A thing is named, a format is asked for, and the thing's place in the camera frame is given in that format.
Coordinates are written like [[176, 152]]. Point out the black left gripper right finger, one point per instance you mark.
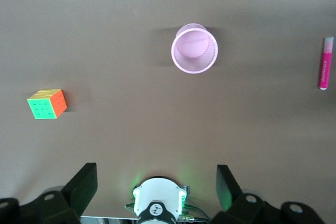
[[231, 195]]

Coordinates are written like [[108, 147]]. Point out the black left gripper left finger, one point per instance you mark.
[[78, 190]]

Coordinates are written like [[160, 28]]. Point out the pink highlighter marker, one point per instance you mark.
[[325, 69]]

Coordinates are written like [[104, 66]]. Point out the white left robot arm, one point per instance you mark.
[[157, 192]]

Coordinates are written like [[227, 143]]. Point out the colourful puzzle cube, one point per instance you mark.
[[43, 108]]

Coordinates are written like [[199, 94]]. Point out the pink plastic cup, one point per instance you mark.
[[194, 49]]

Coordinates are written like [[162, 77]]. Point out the aluminium table edge rail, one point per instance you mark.
[[107, 220]]

